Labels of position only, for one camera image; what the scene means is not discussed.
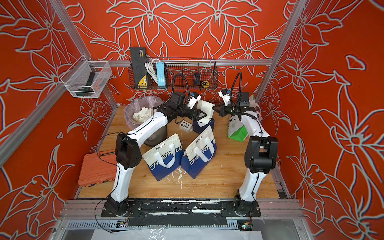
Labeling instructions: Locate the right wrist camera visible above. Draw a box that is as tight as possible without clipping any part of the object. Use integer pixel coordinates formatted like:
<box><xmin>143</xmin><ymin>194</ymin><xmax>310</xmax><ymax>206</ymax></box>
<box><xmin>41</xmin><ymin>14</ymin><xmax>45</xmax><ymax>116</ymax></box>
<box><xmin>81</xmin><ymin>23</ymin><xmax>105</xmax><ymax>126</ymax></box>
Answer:
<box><xmin>219</xmin><ymin>89</ymin><xmax>233</xmax><ymax>107</ymax></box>

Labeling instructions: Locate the black wire wall basket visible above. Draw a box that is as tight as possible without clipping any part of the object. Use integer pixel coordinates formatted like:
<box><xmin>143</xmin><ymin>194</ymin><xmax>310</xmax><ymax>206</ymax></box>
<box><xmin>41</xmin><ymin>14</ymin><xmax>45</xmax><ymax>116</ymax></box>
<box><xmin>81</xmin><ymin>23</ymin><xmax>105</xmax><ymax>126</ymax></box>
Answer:
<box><xmin>128</xmin><ymin>58</ymin><xmax>219</xmax><ymax>90</ymax></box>

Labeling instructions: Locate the white cable bundle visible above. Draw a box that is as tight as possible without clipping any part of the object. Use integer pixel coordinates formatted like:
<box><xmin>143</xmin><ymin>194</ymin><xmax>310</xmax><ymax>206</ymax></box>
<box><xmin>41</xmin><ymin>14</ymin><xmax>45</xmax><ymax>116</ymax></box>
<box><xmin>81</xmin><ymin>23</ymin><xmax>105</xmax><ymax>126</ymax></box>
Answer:
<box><xmin>144</xmin><ymin>58</ymin><xmax>161</xmax><ymax>85</ymax></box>

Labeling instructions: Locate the orange plastic tool case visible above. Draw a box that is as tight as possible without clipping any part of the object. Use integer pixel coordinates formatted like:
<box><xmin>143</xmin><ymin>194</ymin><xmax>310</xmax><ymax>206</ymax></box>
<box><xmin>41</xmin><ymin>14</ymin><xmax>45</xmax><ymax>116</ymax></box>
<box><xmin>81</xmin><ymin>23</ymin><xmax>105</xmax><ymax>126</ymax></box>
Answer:
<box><xmin>78</xmin><ymin>150</ymin><xmax>117</xmax><ymax>187</ymax></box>

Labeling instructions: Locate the small navy paper bag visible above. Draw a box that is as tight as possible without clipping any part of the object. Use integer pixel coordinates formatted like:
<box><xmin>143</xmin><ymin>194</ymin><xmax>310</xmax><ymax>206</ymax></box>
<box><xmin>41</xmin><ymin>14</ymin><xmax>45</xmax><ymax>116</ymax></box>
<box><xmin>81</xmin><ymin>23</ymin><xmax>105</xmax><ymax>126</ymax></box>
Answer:
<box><xmin>193</xmin><ymin>100</ymin><xmax>215</xmax><ymax>134</ymax></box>

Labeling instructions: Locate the white button box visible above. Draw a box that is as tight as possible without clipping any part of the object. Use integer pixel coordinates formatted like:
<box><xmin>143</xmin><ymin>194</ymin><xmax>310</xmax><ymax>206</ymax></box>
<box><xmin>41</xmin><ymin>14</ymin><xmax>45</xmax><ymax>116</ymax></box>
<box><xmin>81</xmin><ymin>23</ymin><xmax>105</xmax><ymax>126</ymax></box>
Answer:
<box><xmin>179</xmin><ymin>121</ymin><xmax>193</xmax><ymax>133</ymax></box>

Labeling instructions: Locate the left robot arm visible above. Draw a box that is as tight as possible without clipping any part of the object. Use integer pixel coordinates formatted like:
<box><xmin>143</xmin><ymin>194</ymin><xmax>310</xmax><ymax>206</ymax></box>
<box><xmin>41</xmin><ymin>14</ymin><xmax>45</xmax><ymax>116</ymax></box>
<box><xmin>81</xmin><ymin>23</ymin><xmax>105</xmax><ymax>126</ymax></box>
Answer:
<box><xmin>101</xmin><ymin>74</ymin><xmax>207</xmax><ymax>218</ymax></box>

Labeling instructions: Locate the white and navy bag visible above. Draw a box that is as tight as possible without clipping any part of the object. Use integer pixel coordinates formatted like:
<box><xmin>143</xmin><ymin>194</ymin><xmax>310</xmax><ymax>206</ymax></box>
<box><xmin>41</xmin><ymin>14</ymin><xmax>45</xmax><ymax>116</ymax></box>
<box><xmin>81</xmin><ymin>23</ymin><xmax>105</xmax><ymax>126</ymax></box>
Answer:
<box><xmin>181</xmin><ymin>126</ymin><xmax>217</xmax><ymax>179</ymax></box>
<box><xmin>143</xmin><ymin>134</ymin><xmax>184</xmax><ymax>182</ymax></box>

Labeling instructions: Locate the yellow tape roll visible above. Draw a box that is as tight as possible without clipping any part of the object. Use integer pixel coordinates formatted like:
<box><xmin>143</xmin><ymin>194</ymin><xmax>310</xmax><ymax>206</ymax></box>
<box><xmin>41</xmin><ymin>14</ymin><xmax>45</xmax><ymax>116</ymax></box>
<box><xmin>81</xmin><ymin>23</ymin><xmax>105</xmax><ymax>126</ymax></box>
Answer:
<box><xmin>201</xmin><ymin>81</ymin><xmax>210</xmax><ymax>89</ymax></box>

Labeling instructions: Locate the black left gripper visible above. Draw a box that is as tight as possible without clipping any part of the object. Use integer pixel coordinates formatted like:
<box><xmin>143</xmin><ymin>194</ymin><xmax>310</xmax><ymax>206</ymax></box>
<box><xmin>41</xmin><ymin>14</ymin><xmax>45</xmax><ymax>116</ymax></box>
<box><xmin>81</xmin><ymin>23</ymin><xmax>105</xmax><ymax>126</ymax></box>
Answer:
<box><xmin>176</xmin><ymin>105</ymin><xmax>208</xmax><ymax>122</ymax></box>

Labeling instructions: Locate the black mesh trash bin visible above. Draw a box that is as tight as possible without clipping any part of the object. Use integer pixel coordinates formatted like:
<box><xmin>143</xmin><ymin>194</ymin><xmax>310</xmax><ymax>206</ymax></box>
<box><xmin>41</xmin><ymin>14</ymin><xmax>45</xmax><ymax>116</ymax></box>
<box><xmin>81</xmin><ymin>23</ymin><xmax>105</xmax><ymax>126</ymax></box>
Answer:
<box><xmin>133</xmin><ymin>117</ymin><xmax>168</xmax><ymax>147</ymax></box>

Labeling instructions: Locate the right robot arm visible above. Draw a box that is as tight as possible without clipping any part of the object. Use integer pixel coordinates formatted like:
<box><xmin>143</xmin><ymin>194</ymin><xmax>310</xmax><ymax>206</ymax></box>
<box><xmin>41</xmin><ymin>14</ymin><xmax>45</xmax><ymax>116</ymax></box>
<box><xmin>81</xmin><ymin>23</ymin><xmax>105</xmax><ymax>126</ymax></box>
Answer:
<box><xmin>212</xmin><ymin>72</ymin><xmax>279</xmax><ymax>218</ymax></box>

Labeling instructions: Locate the black power adapter box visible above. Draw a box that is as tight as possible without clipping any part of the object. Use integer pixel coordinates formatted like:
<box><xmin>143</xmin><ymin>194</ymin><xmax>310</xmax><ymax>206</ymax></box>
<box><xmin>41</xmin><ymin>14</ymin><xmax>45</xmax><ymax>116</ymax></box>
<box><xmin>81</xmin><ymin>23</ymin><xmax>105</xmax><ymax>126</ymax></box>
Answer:
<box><xmin>130</xmin><ymin>47</ymin><xmax>148</xmax><ymax>89</ymax></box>

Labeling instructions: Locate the light blue tag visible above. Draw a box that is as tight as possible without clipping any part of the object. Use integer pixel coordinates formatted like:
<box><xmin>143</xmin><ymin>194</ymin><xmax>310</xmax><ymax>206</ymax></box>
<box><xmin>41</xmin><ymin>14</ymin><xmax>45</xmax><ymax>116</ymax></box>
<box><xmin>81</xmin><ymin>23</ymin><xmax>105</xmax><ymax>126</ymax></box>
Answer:
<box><xmin>156</xmin><ymin>62</ymin><xmax>166</xmax><ymax>88</ymax></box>

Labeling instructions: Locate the green and white tote bag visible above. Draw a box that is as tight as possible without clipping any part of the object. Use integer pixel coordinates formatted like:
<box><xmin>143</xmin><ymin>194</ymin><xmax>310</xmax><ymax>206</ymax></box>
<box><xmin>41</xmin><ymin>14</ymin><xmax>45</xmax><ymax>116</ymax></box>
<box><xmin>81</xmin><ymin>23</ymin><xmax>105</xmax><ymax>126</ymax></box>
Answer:
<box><xmin>227</xmin><ymin>94</ymin><xmax>259</xmax><ymax>143</ymax></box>

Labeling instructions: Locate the clear plastic wall bin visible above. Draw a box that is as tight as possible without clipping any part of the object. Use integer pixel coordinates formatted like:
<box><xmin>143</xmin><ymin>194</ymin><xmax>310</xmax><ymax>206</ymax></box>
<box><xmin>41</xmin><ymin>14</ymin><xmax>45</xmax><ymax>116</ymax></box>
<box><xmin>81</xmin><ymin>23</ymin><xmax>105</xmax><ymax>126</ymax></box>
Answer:
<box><xmin>61</xmin><ymin>59</ymin><xmax>112</xmax><ymax>99</ymax></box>

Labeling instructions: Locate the pink trash bag liner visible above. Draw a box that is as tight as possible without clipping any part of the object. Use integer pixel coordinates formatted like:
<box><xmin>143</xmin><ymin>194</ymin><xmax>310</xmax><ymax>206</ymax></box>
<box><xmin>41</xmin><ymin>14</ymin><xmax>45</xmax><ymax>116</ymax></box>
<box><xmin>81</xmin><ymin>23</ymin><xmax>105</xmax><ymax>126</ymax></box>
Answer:
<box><xmin>124</xmin><ymin>96</ymin><xmax>165</xmax><ymax>130</ymax></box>

